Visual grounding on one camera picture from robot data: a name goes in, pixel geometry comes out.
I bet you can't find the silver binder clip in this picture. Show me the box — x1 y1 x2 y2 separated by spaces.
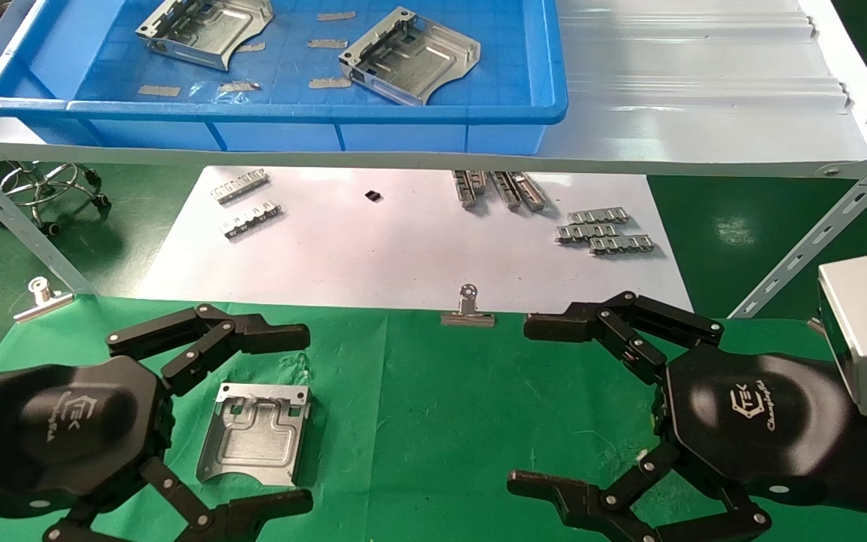
12 276 75 325
440 283 496 328

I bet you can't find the white metal shelf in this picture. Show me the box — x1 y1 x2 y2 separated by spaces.
0 0 867 181

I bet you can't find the white paper sheet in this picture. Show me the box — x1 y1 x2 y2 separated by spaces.
132 166 696 318

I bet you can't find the chrome stool base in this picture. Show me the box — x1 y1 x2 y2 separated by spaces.
0 162 111 236

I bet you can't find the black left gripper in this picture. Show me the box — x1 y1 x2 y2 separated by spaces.
0 303 315 542

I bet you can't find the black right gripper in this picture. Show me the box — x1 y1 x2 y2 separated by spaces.
507 291 853 542

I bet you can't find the notched metal strip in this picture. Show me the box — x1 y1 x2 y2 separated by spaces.
222 199 283 241
211 169 270 206

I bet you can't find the green cloth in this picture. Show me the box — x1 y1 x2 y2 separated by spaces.
0 294 867 542

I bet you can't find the grey slotted metal bracket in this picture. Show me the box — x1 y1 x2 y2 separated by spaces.
567 208 631 226
589 234 656 257
554 222 619 245

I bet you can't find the stamped sheet metal part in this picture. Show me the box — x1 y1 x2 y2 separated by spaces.
338 6 482 107
196 382 313 487
135 0 275 73

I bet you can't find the white perforated shelf strut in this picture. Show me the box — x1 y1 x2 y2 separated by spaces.
0 147 97 297
727 132 867 320

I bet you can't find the blue plastic bin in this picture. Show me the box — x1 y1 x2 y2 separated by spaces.
0 0 569 156

